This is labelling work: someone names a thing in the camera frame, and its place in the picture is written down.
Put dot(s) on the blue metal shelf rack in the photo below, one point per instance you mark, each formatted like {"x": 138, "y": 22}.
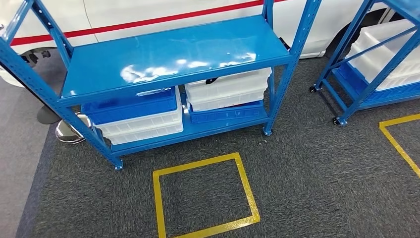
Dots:
{"x": 170, "y": 56}

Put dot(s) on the flat blue plastic tray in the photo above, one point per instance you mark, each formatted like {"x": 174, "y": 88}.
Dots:
{"x": 226, "y": 113}

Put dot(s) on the small black object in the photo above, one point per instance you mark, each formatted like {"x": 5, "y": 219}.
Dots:
{"x": 211, "y": 80}

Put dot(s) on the yellow floor tape marking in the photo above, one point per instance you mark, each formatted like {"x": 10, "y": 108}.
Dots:
{"x": 157, "y": 203}

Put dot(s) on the red barrier belt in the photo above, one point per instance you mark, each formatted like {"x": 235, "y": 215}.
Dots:
{"x": 131, "y": 23}

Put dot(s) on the chrome round floor base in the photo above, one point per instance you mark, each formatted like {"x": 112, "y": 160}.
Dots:
{"x": 65, "y": 134}

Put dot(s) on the blue metal cart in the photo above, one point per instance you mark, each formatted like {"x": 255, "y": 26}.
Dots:
{"x": 361, "y": 95}

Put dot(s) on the white car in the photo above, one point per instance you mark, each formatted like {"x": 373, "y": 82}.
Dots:
{"x": 328, "y": 19}

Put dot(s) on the large white plastic bin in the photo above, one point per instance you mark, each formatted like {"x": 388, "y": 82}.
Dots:
{"x": 377, "y": 56}

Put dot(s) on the large blue plastic bin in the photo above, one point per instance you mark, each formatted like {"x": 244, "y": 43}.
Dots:
{"x": 390, "y": 93}

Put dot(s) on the black stanchion post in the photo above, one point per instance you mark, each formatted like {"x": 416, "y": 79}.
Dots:
{"x": 47, "y": 115}

